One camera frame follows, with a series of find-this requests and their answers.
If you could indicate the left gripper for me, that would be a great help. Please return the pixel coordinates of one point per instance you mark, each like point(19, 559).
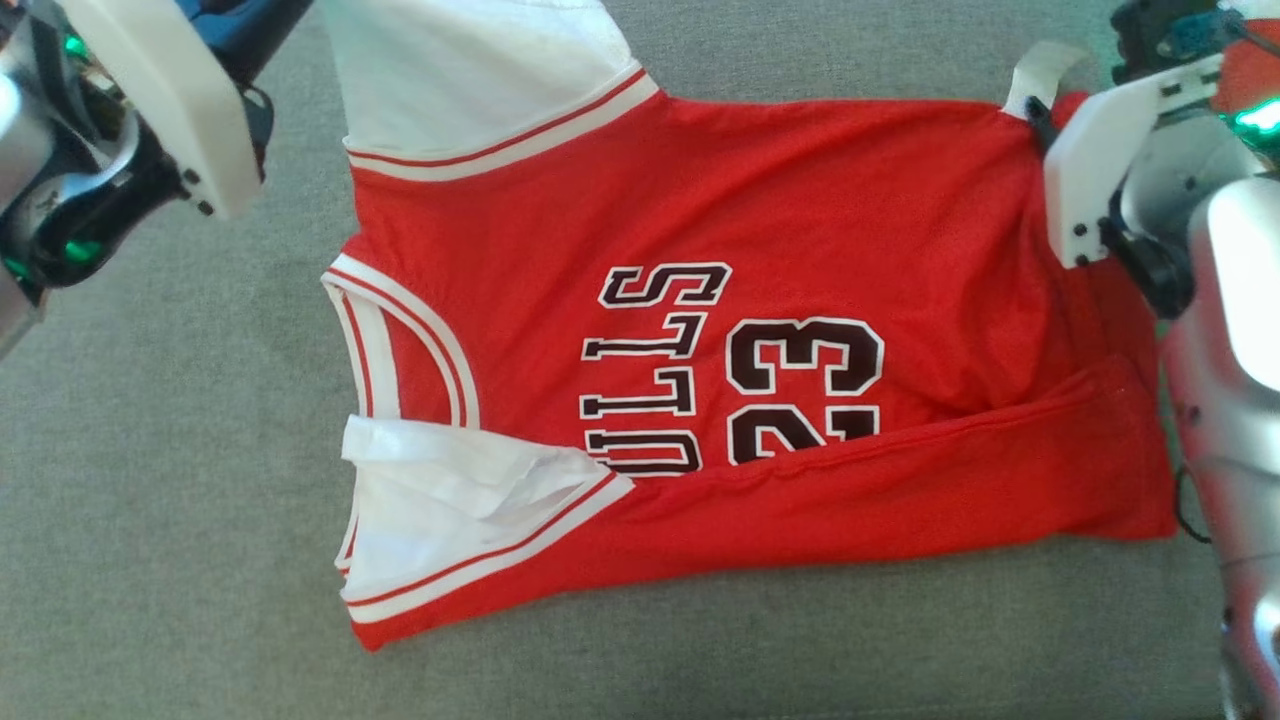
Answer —
point(170, 90)

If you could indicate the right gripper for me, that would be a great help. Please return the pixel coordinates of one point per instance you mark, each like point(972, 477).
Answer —
point(1100, 160)

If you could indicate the red Bulls basketball jersey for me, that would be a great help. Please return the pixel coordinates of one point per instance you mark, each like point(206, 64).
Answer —
point(800, 200)

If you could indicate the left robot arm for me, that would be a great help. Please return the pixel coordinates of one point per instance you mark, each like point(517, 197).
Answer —
point(60, 200)

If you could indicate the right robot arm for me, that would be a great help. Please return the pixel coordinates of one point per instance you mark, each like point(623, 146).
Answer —
point(1230, 400)

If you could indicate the plain red folded garment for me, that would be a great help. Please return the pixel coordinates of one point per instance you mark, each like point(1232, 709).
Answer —
point(1245, 75)

